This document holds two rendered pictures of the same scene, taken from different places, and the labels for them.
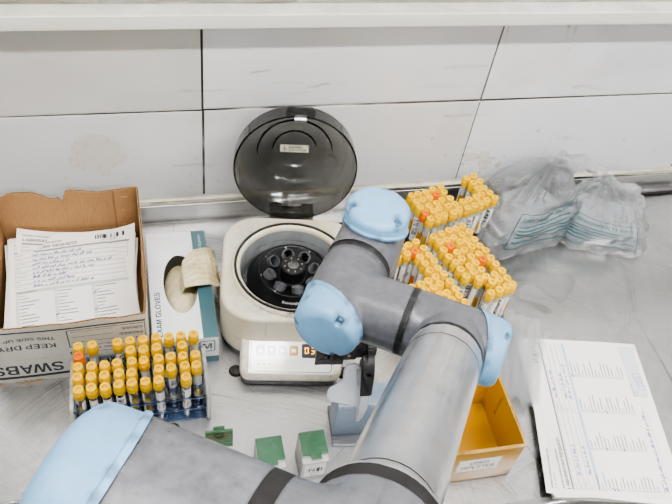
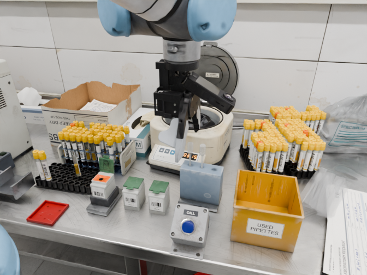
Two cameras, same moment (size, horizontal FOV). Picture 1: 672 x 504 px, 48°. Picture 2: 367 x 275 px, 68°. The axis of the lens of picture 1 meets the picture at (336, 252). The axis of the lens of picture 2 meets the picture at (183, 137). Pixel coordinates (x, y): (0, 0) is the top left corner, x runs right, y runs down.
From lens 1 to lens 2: 0.71 m
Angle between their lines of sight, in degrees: 32
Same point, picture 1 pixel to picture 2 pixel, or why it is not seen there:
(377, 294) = not seen: outside the picture
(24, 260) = (89, 107)
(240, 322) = (153, 131)
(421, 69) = (281, 37)
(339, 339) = (111, 8)
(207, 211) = not seen: hidden behind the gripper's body
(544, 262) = (358, 159)
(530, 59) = (348, 35)
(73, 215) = (114, 96)
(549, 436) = (336, 238)
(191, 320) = (135, 132)
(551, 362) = (349, 200)
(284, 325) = not seen: hidden behind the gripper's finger
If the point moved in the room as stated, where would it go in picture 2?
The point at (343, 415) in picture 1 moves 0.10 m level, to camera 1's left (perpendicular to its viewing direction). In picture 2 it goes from (183, 178) to (152, 165)
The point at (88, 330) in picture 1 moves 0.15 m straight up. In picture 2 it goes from (83, 117) to (74, 70)
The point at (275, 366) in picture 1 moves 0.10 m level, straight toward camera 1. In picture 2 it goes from (165, 159) to (146, 177)
